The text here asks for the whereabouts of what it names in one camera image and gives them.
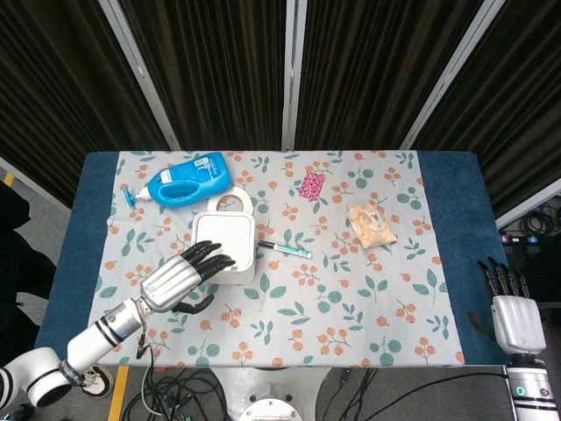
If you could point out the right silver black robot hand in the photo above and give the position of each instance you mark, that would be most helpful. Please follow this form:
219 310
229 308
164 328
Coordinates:
519 324

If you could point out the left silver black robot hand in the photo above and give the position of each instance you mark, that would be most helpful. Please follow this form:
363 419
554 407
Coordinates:
171 280

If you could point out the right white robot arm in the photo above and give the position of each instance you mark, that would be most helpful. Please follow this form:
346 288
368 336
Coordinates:
528 386

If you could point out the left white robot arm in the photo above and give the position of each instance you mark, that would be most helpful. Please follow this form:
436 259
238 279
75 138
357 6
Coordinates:
92 337

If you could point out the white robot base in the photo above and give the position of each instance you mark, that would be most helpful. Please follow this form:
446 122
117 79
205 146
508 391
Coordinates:
271 412

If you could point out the white square box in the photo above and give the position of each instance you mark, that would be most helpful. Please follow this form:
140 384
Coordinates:
240 275

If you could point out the black power strip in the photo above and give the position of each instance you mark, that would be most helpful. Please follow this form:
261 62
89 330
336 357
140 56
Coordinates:
526 240

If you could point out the blue pump lotion bottle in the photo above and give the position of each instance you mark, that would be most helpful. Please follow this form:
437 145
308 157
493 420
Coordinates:
193 180

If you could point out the blue table cover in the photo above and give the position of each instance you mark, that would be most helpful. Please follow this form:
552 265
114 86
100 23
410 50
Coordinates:
66 263

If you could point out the white tape roll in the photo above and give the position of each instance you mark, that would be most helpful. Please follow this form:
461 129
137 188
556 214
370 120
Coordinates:
243 201

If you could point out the green white marker pen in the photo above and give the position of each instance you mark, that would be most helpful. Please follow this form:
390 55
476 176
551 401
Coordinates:
291 251

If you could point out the white sneaker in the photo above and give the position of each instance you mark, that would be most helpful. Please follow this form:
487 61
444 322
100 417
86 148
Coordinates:
97 381

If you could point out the floral fruit print tablecloth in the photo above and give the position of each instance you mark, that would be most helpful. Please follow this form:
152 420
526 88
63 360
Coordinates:
307 307

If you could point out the black bulky object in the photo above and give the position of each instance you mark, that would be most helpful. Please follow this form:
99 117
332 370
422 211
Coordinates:
17 272

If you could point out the pink patterned card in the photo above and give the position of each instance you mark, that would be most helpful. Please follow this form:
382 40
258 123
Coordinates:
313 184

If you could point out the clear bag of snacks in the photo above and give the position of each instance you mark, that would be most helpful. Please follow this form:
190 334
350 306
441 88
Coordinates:
372 228

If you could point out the grey metal partition post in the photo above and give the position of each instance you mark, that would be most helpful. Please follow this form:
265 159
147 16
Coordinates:
293 74
451 74
140 74

